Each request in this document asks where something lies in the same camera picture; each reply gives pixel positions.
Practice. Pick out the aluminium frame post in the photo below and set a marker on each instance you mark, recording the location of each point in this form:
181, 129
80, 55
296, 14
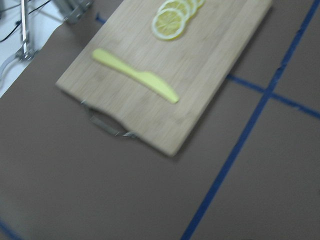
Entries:
72, 10

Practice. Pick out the metal rod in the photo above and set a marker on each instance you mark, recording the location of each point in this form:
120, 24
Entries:
27, 50

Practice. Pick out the wooden cutting board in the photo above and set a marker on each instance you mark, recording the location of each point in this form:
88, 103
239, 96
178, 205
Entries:
195, 65

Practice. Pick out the yellow plastic knife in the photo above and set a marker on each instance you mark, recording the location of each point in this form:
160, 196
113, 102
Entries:
146, 78

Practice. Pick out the lemon slice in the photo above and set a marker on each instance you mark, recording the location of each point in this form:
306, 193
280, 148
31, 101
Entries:
168, 24
197, 4
187, 7

